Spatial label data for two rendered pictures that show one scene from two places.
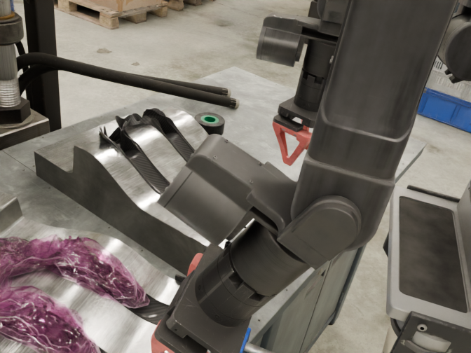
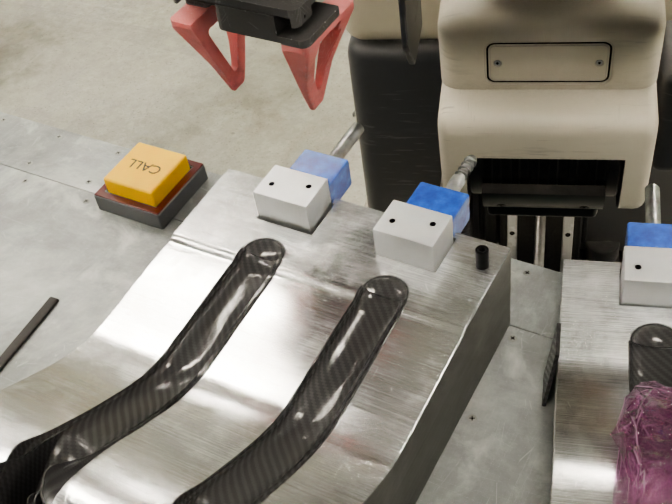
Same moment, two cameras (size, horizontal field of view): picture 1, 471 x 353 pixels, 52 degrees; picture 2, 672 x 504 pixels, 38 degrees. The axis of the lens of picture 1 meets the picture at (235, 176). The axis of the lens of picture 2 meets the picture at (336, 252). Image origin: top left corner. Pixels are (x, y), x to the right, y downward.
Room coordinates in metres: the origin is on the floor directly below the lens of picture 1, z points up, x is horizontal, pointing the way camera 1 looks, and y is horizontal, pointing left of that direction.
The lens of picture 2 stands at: (0.63, 0.49, 1.43)
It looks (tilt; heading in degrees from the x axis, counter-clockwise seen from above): 45 degrees down; 275
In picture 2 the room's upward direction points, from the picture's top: 10 degrees counter-clockwise
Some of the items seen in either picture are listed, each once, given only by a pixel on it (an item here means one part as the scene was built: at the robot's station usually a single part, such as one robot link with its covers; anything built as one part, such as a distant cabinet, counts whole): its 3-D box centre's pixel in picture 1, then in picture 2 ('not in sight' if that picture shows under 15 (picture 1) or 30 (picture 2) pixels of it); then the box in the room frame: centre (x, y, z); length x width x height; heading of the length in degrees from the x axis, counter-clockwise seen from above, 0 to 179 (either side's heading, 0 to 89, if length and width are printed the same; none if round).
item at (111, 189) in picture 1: (170, 175); (195, 462); (0.78, 0.13, 0.87); 0.50 x 0.26 x 0.14; 59
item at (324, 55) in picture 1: (320, 54); not in sight; (0.70, -0.09, 1.18); 0.07 x 0.06 x 0.07; 82
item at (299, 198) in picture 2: not in sight; (323, 173); (0.68, -0.13, 0.89); 0.13 x 0.05 x 0.05; 60
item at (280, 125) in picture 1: (297, 136); (292, 46); (0.68, -0.09, 1.05); 0.07 x 0.07 x 0.09; 59
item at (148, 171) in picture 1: (174, 159); (204, 409); (0.76, 0.12, 0.92); 0.35 x 0.16 x 0.09; 59
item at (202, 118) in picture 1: (209, 125); not in sight; (1.11, 0.09, 0.82); 0.08 x 0.08 x 0.04
